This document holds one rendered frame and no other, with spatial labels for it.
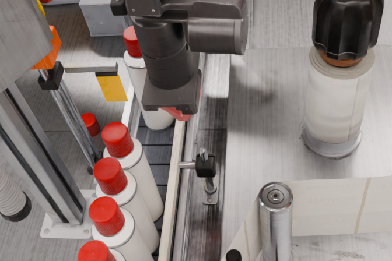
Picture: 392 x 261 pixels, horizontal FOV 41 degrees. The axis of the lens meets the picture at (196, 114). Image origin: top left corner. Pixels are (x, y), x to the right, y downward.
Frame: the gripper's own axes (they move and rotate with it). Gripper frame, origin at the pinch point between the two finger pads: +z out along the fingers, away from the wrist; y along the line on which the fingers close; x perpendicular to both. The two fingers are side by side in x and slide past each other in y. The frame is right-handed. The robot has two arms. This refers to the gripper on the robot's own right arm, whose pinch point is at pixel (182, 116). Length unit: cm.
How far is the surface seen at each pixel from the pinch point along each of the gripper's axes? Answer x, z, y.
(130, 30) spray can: 7.5, -7.0, 10.2
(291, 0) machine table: -16, 19, 45
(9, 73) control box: 7.7, -28.6, -17.1
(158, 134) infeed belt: 6.9, 13.4, 6.3
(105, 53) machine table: 22.4, 18.6, 30.6
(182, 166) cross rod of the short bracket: 1.4, 10.4, -1.8
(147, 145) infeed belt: 8.5, 13.4, 3.9
